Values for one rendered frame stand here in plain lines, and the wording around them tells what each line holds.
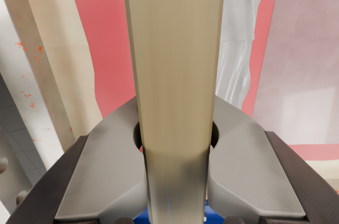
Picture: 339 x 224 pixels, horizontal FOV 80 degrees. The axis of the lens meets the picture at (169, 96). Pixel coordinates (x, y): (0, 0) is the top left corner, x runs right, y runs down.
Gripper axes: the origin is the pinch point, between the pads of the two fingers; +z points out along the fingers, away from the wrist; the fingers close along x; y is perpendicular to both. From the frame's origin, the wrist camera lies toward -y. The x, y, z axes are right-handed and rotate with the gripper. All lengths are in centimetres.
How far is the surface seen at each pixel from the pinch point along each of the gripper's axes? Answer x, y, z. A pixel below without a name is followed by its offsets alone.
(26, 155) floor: -120, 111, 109
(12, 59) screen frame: -17.4, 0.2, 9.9
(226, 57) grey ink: 6.6, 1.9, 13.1
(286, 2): 12.7, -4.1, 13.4
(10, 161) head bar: -22.6, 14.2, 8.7
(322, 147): 23.7, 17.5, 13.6
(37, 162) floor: -115, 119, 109
